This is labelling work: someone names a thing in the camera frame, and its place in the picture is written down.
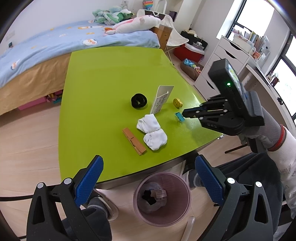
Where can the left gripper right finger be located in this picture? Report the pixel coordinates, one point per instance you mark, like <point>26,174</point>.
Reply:
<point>212,179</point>

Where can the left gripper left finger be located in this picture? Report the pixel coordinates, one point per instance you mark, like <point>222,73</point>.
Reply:
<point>86,180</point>

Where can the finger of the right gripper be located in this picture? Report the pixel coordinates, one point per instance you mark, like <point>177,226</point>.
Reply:
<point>191,112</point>

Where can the white purple paper box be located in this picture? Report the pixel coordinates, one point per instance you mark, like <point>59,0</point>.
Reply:
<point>162,96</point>

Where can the black scrunchie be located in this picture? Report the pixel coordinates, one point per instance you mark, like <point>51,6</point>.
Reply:
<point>138,100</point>

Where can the right forearm white sleeve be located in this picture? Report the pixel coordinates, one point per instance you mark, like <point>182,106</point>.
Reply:
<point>284,158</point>

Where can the pink trash bin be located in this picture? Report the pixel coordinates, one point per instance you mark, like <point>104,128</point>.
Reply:
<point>162,199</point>

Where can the right gloved hand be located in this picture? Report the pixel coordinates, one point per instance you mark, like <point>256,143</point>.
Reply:
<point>271,134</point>

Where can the blue binder clip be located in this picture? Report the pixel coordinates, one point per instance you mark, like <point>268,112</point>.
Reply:
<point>180,117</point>

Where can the yellow tape measure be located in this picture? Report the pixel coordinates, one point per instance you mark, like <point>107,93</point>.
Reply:
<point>177,103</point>

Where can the white sock bundle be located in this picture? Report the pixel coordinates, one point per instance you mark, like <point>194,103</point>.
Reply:
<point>155,137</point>

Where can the wooden clothespin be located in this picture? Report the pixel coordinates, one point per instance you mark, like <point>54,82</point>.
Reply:
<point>140,149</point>

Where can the red storage box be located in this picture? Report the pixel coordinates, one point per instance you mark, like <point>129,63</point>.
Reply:
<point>189,52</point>

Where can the white drawer cabinet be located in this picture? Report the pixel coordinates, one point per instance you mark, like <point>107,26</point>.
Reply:
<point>226,52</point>

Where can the green table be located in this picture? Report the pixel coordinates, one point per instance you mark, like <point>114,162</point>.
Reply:
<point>96,107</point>

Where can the white folding chair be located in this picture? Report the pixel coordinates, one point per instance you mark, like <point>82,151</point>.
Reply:
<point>175,39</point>

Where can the pink box under bed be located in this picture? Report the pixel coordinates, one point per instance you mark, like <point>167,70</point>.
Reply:
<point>33,103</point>

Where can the white plush toy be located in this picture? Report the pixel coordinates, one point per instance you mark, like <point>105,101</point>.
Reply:
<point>142,23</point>

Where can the bed with blue sheet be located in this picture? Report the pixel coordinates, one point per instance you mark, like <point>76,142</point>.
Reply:
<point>38,66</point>

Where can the green plush toy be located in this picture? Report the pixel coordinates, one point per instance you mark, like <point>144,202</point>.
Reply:
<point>112,16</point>

